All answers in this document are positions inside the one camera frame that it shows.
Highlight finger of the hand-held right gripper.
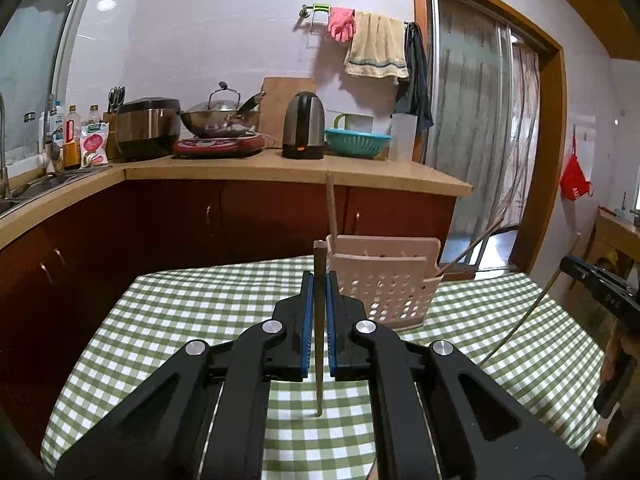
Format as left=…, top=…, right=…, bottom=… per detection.
left=559, top=254, right=627, bottom=292

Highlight pink plastic utensil basket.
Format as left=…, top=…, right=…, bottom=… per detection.
left=326, top=234, right=442, bottom=331

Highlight pink rubber gloves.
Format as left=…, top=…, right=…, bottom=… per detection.
left=327, top=7, right=357, bottom=44

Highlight steel sink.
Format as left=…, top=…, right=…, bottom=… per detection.
left=0, top=167, right=114, bottom=214

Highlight dark grey cloth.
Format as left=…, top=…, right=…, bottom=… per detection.
left=395, top=22, right=435, bottom=134

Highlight light wooden chopstick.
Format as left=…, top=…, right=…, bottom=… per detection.
left=325, top=171, right=339, bottom=256
left=436, top=216, right=507, bottom=277
left=479, top=232, right=582, bottom=367

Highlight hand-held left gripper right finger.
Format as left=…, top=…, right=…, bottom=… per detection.
left=326, top=270, right=587, bottom=480

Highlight person's right hand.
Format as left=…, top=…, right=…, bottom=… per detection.
left=600, top=330, right=629, bottom=387

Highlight red hanging bag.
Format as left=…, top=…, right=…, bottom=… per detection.
left=559, top=132, right=596, bottom=202

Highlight white translucent container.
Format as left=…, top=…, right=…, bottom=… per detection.
left=389, top=112, right=419, bottom=164

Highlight steel rice cooker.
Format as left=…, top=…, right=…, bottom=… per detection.
left=116, top=97, right=182, bottom=163

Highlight steel wok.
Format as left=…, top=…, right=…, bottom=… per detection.
left=180, top=91, right=267, bottom=139

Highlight kitchen window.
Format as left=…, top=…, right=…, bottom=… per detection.
left=0, top=0, right=94, bottom=176

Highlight teal plastic colander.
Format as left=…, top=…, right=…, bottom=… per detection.
left=324, top=127, right=392, bottom=160

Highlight wooden side table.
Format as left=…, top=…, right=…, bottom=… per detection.
left=582, top=205, right=640, bottom=282

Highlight sheer patterned curtain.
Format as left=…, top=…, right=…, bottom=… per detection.
left=429, top=0, right=542, bottom=267

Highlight metal towel rack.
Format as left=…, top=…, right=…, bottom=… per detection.
left=298, top=3, right=422, bottom=31

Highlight red induction cooker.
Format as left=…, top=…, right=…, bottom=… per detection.
left=172, top=132, right=266, bottom=159

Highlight wooden knife block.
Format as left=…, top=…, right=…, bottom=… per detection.
left=102, top=112, right=121, bottom=161

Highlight white blue bottle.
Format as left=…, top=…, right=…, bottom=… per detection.
left=49, top=101, right=66, bottom=147

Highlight wooden door frame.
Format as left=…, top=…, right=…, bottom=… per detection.
left=411, top=0, right=569, bottom=277

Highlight beige striped towel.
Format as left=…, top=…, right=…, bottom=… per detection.
left=343, top=11, right=410, bottom=81

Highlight green white checkered tablecloth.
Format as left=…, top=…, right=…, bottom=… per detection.
left=40, top=255, right=609, bottom=480

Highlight dark brown chopstick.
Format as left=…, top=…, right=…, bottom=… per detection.
left=313, top=240, right=327, bottom=418

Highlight pink white pouch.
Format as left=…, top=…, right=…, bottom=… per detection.
left=80, top=122, right=111, bottom=168

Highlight black steel electric kettle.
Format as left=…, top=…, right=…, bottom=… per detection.
left=281, top=91, right=327, bottom=160

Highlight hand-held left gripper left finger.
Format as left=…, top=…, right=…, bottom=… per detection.
left=55, top=270, right=315, bottom=480

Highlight wooden cutting board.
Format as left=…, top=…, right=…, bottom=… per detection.
left=260, top=76, right=329, bottom=149

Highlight amber liquid bottle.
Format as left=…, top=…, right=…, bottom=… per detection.
left=63, top=105, right=83, bottom=170

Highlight glass wok lid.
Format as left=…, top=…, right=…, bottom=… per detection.
left=185, top=81, right=244, bottom=114

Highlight white pitcher green handle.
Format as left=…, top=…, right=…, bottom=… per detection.
left=332, top=112, right=375, bottom=134

